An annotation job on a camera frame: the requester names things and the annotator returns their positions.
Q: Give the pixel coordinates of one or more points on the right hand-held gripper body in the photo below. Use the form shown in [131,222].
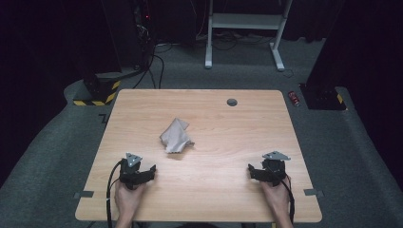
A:
[274,169]

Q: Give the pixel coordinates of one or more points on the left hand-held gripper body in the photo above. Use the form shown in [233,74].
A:
[130,175]

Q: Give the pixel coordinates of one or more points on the grey cloth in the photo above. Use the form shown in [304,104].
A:
[175,136]

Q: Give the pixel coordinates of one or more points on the person's left hand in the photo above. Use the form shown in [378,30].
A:
[126,201]

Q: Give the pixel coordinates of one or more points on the person's right hand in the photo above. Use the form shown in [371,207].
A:
[278,198]

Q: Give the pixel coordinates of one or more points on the grey tape strip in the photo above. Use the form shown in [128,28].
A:
[84,194]
[313,192]

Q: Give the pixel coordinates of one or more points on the grey round table grommet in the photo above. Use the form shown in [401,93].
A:
[232,102]

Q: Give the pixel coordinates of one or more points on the red can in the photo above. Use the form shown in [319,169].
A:
[293,98]

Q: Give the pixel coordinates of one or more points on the black yellow striped stand base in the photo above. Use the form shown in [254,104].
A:
[101,90]

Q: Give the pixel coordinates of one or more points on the dark equipment rack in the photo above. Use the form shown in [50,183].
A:
[142,31]

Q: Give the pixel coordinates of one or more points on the white metal desk frame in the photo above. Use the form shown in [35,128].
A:
[245,21]

